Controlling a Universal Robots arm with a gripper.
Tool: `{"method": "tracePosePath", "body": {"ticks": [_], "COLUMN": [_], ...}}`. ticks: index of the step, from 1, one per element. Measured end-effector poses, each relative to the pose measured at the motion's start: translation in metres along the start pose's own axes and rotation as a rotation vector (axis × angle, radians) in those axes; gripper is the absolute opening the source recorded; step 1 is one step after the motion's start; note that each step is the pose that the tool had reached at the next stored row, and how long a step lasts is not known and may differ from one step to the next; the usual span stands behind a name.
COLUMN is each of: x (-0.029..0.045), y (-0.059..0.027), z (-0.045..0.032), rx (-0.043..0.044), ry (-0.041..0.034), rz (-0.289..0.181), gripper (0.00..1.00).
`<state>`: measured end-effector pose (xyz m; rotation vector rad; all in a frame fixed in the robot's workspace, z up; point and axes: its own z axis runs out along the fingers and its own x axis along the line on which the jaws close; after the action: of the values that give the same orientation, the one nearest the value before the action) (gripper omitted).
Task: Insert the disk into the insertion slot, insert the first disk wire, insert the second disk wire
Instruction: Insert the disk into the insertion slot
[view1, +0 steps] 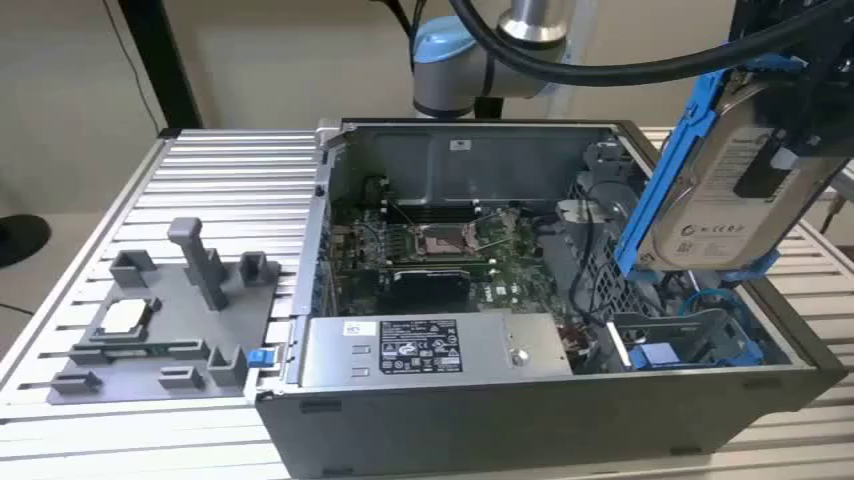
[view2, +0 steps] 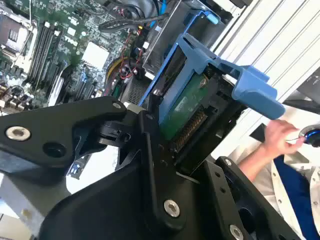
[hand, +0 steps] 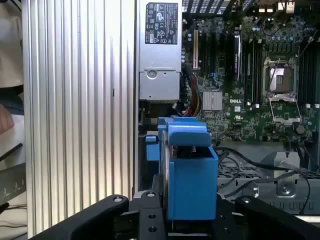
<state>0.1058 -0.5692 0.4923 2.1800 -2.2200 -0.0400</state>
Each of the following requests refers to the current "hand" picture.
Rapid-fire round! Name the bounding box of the grey keyboard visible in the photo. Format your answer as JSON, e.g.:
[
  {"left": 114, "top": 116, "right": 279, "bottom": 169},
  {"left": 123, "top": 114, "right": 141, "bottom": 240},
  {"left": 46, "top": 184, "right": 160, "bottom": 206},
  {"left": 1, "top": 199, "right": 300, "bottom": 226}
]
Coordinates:
[{"left": 0, "top": 142, "right": 28, "bottom": 206}]

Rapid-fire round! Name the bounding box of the dark grey PC case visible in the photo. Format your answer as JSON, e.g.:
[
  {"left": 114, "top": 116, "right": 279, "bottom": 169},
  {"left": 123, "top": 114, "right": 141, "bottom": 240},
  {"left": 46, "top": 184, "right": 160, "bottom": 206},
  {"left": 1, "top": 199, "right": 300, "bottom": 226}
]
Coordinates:
[{"left": 133, "top": 0, "right": 320, "bottom": 216}]

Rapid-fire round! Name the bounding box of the silver power supply unit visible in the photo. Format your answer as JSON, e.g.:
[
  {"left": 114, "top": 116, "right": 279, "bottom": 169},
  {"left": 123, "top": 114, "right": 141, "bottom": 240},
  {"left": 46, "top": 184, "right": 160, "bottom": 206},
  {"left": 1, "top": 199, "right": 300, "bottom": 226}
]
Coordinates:
[{"left": 138, "top": 0, "right": 182, "bottom": 102}]

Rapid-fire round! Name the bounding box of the black disk wire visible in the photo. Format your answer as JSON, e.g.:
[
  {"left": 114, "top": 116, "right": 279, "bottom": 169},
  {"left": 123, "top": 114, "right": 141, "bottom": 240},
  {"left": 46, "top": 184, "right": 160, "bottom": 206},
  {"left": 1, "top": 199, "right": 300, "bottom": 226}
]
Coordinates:
[{"left": 215, "top": 146, "right": 320, "bottom": 176}]

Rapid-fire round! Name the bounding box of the green motherboard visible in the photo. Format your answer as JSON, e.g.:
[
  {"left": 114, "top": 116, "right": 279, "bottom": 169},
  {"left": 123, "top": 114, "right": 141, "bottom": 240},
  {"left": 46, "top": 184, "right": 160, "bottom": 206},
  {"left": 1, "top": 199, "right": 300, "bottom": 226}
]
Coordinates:
[{"left": 181, "top": 13, "right": 320, "bottom": 143}]

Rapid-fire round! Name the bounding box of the cream expansion slot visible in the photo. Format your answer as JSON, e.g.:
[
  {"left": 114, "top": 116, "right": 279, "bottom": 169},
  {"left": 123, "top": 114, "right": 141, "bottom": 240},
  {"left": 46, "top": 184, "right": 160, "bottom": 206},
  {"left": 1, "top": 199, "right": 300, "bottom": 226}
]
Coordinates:
[{"left": 191, "top": 29, "right": 200, "bottom": 71}]

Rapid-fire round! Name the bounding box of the coloured power wire bundle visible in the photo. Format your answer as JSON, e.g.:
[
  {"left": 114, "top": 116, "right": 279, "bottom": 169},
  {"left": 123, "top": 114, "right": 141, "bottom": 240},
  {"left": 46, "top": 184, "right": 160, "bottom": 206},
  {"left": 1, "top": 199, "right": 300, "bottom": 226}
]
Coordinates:
[{"left": 181, "top": 63, "right": 202, "bottom": 118}]

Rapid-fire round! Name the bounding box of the thin metal locking lever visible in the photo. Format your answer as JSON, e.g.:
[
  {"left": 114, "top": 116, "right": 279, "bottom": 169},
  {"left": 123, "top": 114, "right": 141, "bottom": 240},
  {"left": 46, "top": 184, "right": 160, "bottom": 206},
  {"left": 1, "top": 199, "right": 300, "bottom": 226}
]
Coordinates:
[
  {"left": 296, "top": 36, "right": 315, "bottom": 60},
  {"left": 267, "top": 58, "right": 281, "bottom": 87}
]

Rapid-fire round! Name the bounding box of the person in pale shirt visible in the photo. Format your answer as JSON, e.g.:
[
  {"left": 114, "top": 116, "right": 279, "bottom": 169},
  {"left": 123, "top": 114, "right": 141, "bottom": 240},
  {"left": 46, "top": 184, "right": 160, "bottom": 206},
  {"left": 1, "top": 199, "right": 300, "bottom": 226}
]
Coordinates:
[{"left": 0, "top": 0, "right": 26, "bottom": 121}]

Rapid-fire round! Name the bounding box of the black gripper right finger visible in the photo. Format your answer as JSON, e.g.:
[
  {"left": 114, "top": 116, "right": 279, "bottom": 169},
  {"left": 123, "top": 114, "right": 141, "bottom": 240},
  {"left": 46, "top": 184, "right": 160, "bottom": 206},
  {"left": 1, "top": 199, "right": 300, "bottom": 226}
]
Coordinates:
[{"left": 211, "top": 193, "right": 320, "bottom": 240}]

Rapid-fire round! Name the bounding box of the hard disk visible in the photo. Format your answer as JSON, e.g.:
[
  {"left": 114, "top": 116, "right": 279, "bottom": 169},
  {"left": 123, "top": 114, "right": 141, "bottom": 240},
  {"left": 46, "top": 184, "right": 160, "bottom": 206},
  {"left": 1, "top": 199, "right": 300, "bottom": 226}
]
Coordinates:
[{"left": 144, "top": 116, "right": 220, "bottom": 222}]

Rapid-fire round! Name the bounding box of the person's bare hand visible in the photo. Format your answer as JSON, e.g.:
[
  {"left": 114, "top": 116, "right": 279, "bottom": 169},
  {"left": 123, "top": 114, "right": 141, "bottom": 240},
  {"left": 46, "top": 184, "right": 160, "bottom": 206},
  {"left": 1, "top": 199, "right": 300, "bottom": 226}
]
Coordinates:
[{"left": 0, "top": 103, "right": 15, "bottom": 137}]

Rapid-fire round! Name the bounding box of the black RAM slot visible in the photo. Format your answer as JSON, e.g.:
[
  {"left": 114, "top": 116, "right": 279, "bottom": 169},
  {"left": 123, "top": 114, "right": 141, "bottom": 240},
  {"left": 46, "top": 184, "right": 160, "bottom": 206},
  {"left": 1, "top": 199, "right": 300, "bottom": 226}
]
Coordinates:
[
  {"left": 244, "top": 39, "right": 254, "bottom": 107},
  {"left": 311, "top": 43, "right": 320, "bottom": 108},
  {"left": 298, "top": 43, "right": 312, "bottom": 108},
  {"left": 252, "top": 38, "right": 263, "bottom": 109}
]

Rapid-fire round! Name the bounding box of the metal socket cover frame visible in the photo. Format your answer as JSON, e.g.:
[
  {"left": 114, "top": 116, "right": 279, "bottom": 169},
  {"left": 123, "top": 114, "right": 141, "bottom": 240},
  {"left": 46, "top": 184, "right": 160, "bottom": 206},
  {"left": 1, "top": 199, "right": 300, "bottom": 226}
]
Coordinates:
[{"left": 268, "top": 96, "right": 302, "bottom": 125}]

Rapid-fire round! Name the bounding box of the CPU socket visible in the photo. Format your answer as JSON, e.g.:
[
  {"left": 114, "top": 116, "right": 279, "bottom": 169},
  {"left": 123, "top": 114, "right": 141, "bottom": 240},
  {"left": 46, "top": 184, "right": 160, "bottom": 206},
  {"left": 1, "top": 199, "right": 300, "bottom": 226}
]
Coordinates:
[{"left": 262, "top": 56, "right": 300, "bottom": 100}]

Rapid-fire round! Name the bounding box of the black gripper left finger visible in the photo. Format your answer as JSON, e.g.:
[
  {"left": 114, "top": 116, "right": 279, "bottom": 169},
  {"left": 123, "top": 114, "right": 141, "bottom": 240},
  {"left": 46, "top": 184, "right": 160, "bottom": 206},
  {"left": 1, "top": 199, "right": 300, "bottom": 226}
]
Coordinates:
[{"left": 29, "top": 174, "right": 168, "bottom": 240}]

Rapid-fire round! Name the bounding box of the silver finned chipset heatsink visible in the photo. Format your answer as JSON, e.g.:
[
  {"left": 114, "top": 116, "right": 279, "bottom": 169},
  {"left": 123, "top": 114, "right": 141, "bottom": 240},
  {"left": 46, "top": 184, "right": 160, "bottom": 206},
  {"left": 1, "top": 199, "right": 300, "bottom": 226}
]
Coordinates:
[{"left": 202, "top": 91, "right": 223, "bottom": 111}]

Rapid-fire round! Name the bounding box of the grey metal disk bay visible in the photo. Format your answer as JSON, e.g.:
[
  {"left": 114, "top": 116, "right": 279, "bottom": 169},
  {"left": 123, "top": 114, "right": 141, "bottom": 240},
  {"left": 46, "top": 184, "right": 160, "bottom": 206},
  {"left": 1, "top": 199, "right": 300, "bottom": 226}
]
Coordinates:
[{"left": 217, "top": 149, "right": 320, "bottom": 216}]

